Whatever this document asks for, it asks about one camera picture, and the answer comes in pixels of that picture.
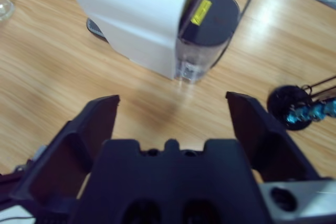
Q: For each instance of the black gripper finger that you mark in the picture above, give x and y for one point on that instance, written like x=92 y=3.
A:
x=273 y=150
x=55 y=161

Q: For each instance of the clear drinking glass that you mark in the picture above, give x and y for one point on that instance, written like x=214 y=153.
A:
x=5 y=11

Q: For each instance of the blue coffee capsule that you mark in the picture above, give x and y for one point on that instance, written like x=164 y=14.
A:
x=294 y=116
x=307 y=112
x=319 y=110

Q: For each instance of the white capsule coffee machine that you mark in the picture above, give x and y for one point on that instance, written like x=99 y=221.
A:
x=131 y=19

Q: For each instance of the black lamp base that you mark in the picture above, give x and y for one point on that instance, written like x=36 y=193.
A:
x=281 y=98

